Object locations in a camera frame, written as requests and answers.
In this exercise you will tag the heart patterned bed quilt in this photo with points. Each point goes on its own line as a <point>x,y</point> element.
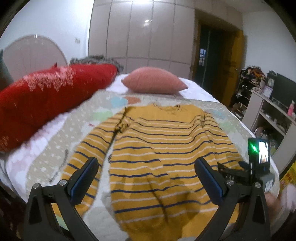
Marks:
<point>96,207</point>

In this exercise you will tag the green cushion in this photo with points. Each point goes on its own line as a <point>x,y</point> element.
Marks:
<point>5,76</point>

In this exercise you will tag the wooden door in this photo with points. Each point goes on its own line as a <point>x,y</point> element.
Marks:
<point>217,61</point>

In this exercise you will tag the red embroidered quilt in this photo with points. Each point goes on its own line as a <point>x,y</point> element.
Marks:
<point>35,99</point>

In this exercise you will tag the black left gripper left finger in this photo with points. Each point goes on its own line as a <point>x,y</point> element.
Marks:
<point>51,213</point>

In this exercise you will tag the pink arched headboard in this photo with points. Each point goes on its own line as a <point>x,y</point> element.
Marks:
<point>30,54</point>

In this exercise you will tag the pink pillow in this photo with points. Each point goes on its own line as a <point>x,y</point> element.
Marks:
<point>153,80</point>

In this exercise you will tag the cluttered black rack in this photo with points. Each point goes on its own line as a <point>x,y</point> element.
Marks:
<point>249,78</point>

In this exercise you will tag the white shelf unit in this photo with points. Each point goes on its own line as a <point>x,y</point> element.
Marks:
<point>264,116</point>

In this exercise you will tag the pink bottle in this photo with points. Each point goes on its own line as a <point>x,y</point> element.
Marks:
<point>291,109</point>

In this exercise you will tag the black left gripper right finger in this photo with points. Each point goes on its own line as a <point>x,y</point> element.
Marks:
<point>242,212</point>

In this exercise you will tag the black television screen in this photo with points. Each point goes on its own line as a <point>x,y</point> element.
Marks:
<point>284,90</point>

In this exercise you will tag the small desk clock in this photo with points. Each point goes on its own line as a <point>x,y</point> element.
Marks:
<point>268,88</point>

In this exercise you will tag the person's right hand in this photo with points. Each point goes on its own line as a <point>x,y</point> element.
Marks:
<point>275,210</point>

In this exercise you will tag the grey knitted blanket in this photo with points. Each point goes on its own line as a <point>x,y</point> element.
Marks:
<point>98,60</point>

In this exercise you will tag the yellow striped knit sweater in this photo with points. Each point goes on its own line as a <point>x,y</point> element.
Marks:
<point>155,192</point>

